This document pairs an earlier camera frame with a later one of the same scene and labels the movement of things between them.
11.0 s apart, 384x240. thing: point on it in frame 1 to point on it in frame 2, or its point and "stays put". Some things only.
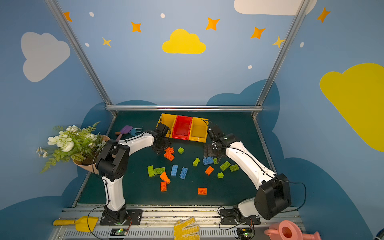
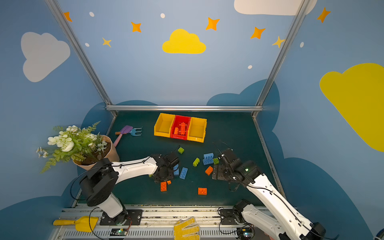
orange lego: [209, 170] stays put
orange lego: [163, 186] stays put
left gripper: [162, 143] to [169, 163]
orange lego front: [202, 191] stays put
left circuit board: [119, 232] stays put
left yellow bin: [168, 120] stays put
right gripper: [212, 150] to [224, 164]
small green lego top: [181, 150] stays put
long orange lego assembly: [170, 149] to [182, 128]
